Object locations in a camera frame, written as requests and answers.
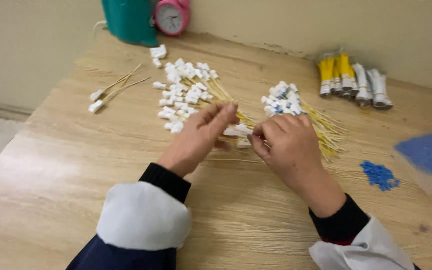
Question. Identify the person's left hand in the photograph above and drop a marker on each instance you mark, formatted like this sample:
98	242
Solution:
193	142

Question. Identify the teal plastic jug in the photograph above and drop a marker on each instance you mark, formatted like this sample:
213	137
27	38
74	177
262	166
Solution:
129	20

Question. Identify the pink alarm clock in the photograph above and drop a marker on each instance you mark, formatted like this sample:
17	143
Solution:
171	17

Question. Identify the clear bag of blue clips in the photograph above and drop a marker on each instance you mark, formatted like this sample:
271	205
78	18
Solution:
431	153

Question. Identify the heap of small blue clips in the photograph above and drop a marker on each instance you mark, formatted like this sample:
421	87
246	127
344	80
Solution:
379	175

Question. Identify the loose white plastic connector housing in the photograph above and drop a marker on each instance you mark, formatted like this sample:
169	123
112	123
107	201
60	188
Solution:
157	62

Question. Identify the person's right hand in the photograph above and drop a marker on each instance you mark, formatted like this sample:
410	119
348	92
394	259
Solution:
291	150

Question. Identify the loose white plastic connector housings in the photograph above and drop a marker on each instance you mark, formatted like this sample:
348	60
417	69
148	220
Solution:
158	51

